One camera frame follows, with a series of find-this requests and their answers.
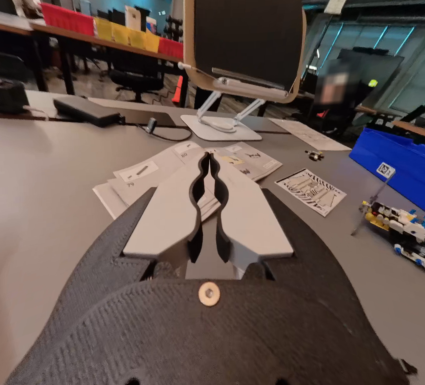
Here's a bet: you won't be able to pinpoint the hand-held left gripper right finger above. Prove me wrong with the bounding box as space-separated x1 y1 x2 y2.
212 153 295 280

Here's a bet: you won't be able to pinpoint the black office chair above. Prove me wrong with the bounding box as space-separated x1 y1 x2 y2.
110 50 165 103

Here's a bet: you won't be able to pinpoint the printed white paper sheet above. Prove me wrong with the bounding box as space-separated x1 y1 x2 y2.
269 118 352 151

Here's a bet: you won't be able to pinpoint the black power adapter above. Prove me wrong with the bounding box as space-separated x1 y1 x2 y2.
53 96 125 127

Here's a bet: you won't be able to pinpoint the long wooden desk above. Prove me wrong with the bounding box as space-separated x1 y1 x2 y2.
0 21 184 95

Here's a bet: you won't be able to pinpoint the black cable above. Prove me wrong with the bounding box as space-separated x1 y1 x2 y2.
136 118 193 142

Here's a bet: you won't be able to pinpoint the blue plastic bin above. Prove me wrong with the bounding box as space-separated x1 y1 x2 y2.
349 127 425 210

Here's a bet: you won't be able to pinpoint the zebra striped sticker sheet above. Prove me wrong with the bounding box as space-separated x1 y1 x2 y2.
275 168 347 217

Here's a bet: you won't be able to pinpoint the black monitor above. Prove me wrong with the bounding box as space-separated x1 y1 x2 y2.
335 47 406 110

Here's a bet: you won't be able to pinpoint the lego instruction booklet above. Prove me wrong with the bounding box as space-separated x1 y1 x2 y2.
93 141 283 223

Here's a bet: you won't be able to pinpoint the red plastic bin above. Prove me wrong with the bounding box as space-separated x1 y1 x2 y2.
158 37 184 60
40 3 95 37

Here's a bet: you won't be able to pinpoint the dark flat pad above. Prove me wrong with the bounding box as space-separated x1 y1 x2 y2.
90 98 178 127

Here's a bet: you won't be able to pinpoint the black charging dock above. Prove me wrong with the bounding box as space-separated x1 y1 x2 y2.
0 80 30 115

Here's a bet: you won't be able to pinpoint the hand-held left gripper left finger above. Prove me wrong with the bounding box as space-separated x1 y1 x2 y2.
122 152 210 263

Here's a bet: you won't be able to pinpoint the yellow plastic bin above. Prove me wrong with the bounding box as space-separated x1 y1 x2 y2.
129 28 147 50
111 23 131 45
145 31 160 53
94 17 113 41

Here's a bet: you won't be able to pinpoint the lego helicopter model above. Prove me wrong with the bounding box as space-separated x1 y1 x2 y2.
351 173 425 269

